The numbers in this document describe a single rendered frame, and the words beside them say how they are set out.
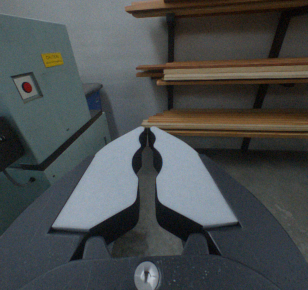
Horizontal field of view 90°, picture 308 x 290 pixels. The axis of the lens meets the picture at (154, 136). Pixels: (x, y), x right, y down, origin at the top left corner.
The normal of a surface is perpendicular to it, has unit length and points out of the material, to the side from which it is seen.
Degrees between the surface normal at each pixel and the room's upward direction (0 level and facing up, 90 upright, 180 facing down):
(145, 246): 0
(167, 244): 0
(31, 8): 90
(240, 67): 90
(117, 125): 90
